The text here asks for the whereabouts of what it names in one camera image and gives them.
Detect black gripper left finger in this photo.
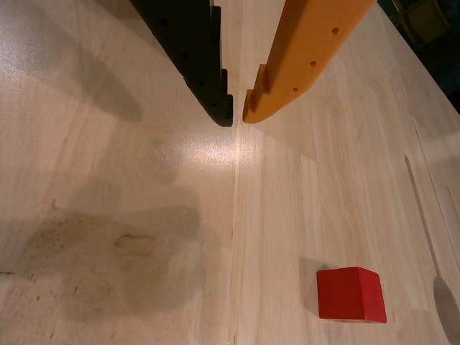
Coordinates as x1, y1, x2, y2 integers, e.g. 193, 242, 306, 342
129, 0, 234, 128

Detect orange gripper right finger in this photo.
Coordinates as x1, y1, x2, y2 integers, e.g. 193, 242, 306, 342
242, 0, 378, 124

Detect red cube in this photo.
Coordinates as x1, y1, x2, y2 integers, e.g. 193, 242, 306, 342
316, 266, 388, 324

